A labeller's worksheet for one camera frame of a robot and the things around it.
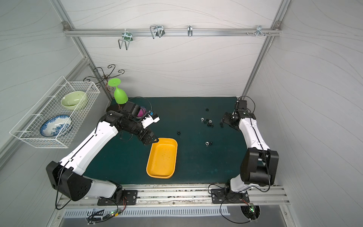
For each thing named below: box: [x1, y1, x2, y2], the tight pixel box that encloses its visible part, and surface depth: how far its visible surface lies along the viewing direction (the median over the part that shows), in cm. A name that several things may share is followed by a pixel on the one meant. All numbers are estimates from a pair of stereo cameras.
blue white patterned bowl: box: [39, 114, 73, 138], surface depth 64 cm
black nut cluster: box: [204, 118, 214, 128], surface depth 106 cm
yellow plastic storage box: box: [146, 137, 178, 180], surface depth 88 cm
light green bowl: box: [60, 90, 88, 111], surface depth 72 cm
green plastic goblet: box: [107, 78, 129, 105], surface depth 93 cm
